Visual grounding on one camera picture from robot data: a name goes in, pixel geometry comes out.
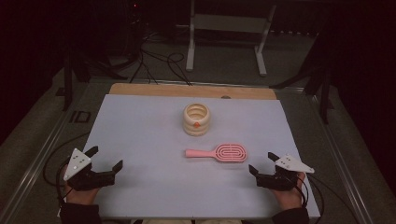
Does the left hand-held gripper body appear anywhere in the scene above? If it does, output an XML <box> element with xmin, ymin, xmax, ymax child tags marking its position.
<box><xmin>63</xmin><ymin>147</ymin><xmax>117</xmax><ymax>192</ymax></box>

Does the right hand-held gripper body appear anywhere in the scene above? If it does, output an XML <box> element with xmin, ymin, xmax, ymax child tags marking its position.
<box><xmin>255</xmin><ymin>154</ymin><xmax>316</xmax><ymax>192</ymax></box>

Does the pink hairbrush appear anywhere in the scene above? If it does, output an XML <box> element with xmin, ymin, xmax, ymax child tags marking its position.
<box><xmin>185</xmin><ymin>143</ymin><xmax>248</xmax><ymax>163</ymax></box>

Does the cream ribbed round holder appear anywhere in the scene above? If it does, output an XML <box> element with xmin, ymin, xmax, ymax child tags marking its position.
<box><xmin>182</xmin><ymin>102</ymin><xmax>212</xmax><ymax>137</ymax></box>

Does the person's left hand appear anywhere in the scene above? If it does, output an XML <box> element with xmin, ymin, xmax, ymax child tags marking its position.
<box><xmin>60</xmin><ymin>163</ymin><xmax>101</xmax><ymax>207</ymax></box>

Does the person's right hand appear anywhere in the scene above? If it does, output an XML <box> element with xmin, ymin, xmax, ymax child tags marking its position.
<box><xmin>270</xmin><ymin>172</ymin><xmax>307</xmax><ymax>212</ymax></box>

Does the white table mat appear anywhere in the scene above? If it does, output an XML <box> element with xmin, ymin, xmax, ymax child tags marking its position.
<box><xmin>57</xmin><ymin>93</ymin><xmax>321</xmax><ymax>219</ymax></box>

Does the black stand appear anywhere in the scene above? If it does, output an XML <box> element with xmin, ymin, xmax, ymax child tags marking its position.
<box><xmin>61</xmin><ymin>46</ymin><xmax>92</xmax><ymax>112</ymax></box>
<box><xmin>269</xmin><ymin>29</ymin><xmax>334</xmax><ymax>125</ymax></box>

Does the white metal stand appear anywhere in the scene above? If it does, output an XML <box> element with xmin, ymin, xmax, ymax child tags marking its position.
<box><xmin>176</xmin><ymin>0</ymin><xmax>277</xmax><ymax>77</ymax></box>

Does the black floor bracket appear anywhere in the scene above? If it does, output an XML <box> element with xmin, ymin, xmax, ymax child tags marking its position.
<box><xmin>68</xmin><ymin>110</ymin><xmax>92</xmax><ymax>124</ymax></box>

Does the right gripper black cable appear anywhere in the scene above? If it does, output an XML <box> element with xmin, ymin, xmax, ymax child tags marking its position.
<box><xmin>297</xmin><ymin>173</ymin><xmax>326</xmax><ymax>218</ymax></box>

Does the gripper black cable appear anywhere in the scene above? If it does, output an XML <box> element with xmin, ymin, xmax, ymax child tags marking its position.
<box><xmin>297</xmin><ymin>173</ymin><xmax>326</xmax><ymax>218</ymax></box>
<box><xmin>42</xmin><ymin>132</ymin><xmax>92</xmax><ymax>207</ymax></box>

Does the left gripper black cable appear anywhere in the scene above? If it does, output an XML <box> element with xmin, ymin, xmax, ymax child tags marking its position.
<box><xmin>42</xmin><ymin>132</ymin><xmax>92</xmax><ymax>207</ymax></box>

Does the metal floor rail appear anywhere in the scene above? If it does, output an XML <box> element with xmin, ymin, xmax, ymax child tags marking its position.
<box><xmin>0</xmin><ymin>81</ymin><xmax>104</xmax><ymax>224</ymax></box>
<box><xmin>306</xmin><ymin>88</ymin><xmax>375</xmax><ymax>224</ymax></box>

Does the black floor cable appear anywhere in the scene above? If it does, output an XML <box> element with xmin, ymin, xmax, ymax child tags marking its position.
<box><xmin>129</xmin><ymin>31</ymin><xmax>193</xmax><ymax>87</ymax></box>

